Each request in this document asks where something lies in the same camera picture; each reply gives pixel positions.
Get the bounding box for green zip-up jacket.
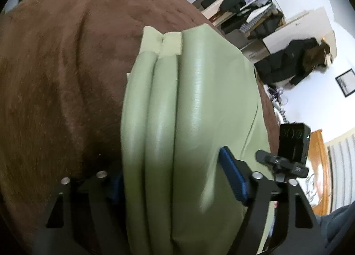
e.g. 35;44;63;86
121;24;271;254

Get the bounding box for clothes hanging on rack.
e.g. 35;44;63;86
221;0;285;40

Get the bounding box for bear print pillow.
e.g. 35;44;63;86
303;161;321;207

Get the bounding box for wooden headboard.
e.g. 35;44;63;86
308;129;332;215

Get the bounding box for black long down coat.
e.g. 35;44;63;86
254;38;333;86

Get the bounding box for brown bed blanket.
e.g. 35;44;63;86
1;0;279;254

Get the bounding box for beige suitcase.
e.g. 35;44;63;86
201;0;234;27

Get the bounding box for black action camera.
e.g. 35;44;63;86
277;123;310;165

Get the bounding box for framed wall picture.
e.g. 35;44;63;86
336;69;355;97

